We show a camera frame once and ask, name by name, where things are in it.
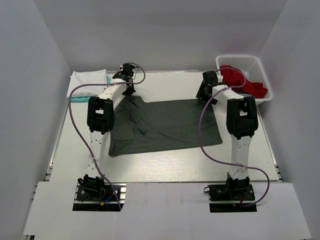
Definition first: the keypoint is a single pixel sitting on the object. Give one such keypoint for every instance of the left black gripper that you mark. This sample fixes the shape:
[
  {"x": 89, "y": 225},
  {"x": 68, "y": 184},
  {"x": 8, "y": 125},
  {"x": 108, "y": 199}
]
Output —
[{"x": 129, "y": 90}]

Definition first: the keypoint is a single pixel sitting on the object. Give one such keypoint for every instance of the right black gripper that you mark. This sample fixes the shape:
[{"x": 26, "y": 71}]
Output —
[{"x": 205, "y": 91}]

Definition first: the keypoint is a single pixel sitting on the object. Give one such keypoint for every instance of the dark grey t shirt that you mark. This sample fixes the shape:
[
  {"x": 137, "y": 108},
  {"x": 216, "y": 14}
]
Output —
[{"x": 144, "y": 127}]

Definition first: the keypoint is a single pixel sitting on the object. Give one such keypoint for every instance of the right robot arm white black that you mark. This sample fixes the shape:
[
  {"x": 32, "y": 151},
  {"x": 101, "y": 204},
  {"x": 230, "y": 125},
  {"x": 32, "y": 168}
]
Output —
[{"x": 241, "y": 124}]

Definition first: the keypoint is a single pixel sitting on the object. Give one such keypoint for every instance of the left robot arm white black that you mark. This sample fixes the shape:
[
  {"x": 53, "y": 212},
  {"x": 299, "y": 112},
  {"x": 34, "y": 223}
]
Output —
[{"x": 101, "y": 116}]

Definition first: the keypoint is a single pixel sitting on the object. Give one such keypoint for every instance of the folded white t shirt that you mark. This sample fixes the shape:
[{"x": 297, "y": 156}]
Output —
[{"x": 87, "y": 77}]

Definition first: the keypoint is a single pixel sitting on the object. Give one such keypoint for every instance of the grey t shirt in basket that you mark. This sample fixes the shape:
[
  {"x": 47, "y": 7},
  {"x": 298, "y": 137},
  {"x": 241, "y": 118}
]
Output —
[{"x": 243, "y": 94}]

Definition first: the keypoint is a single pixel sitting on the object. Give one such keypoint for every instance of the white plastic basket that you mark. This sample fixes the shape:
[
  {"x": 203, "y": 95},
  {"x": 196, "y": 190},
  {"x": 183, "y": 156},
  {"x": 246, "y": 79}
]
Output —
[{"x": 251, "y": 67}]

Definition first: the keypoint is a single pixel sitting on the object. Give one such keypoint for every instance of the folded teal t shirt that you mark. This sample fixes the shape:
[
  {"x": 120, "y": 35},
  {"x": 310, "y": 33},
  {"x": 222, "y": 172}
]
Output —
[{"x": 85, "y": 99}]

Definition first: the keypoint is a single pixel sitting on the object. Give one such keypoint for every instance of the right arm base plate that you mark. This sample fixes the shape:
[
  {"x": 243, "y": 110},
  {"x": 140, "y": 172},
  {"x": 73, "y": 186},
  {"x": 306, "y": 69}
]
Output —
[{"x": 220, "y": 200}]

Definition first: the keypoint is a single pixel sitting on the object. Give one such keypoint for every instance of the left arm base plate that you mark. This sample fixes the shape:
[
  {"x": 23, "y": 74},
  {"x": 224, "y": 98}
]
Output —
[{"x": 105, "y": 202}]

